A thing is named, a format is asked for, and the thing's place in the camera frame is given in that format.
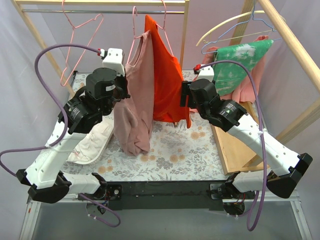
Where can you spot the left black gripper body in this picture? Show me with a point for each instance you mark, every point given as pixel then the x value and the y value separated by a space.
pixel 124 86

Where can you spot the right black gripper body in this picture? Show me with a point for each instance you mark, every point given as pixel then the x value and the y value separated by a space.
pixel 185 93

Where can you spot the orange t-shirt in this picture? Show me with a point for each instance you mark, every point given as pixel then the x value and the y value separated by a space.
pixel 168 80

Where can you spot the dusty pink graphic t-shirt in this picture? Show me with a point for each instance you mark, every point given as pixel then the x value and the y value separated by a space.
pixel 133 117

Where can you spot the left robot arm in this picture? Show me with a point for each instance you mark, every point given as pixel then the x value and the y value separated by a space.
pixel 47 183

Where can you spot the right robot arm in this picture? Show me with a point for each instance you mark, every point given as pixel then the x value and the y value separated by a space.
pixel 286 167

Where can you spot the pink hanger holding orange shirt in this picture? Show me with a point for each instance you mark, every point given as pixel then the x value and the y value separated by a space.
pixel 163 27

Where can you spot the green tie-dye garment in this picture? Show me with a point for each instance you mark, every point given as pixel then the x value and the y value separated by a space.
pixel 228 76

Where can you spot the salmon pink pleated garment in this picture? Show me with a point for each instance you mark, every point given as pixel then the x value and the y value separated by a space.
pixel 244 92

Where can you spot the white garment in basket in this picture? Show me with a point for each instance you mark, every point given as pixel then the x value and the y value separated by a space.
pixel 87 145

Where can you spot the white laundry basket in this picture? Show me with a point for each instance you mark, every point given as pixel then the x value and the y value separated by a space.
pixel 100 150

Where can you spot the floral table cloth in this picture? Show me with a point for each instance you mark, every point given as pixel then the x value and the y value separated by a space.
pixel 177 153

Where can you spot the right wooden clothes rack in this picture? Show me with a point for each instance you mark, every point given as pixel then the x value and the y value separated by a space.
pixel 289 100

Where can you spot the wooden clothes rack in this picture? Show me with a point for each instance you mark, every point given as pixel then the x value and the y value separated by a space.
pixel 23 12
pixel 289 100

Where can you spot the left wooden clothes rack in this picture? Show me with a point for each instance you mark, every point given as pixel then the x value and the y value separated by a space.
pixel 23 12

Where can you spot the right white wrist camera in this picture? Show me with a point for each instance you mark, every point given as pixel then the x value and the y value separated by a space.
pixel 204 72

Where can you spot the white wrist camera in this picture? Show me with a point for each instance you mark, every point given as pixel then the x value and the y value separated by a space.
pixel 204 72
pixel 113 59

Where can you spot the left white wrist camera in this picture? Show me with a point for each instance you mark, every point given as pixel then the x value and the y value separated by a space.
pixel 113 59

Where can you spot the blue wire hanger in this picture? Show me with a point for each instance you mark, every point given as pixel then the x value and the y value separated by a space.
pixel 247 6

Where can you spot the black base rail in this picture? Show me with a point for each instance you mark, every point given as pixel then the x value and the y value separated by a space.
pixel 158 195

